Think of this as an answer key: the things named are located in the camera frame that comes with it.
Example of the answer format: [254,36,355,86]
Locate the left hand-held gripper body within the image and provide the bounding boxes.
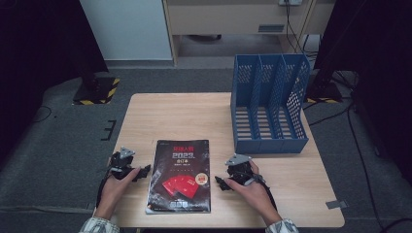
[109,146,136,181]

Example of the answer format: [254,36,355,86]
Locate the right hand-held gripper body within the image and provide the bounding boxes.
[223,153,260,187]

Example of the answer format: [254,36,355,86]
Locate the black glossy book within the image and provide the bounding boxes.
[145,139,212,216]

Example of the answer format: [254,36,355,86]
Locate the blue plastic file rack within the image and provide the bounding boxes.
[229,52,311,155]

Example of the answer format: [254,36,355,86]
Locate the person's right hand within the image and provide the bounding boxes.
[224,159,277,216]

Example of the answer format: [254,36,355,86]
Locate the person's left hand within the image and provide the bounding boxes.
[96,166,142,214]

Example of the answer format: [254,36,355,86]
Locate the black stand base striped tape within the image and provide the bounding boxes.
[305,72,343,105]
[72,64,121,107]

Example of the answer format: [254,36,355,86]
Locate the grey tape piece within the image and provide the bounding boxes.
[325,199,349,211]

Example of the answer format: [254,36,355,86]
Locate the black curtain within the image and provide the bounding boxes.
[313,0,412,185]
[0,0,110,163]

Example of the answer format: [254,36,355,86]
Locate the right hand-held gripper cable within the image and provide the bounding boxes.
[247,174,279,212]

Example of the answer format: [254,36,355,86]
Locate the hand-held gripper cable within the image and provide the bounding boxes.
[247,174,279,212]
[95,166,115,209]

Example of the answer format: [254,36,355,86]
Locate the left hand-held gripper cable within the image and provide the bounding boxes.
[95,166,115,209]

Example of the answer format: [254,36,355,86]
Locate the thin looped floor cable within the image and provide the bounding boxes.
[31,104,53,124]

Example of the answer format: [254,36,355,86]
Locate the short black floor cable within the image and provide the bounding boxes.
[308,105,353,128]

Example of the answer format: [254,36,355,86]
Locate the long black floor cable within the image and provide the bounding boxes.
[345,103,412,232]

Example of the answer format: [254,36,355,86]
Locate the black hanging cables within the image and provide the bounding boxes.
[284,3,322,59]

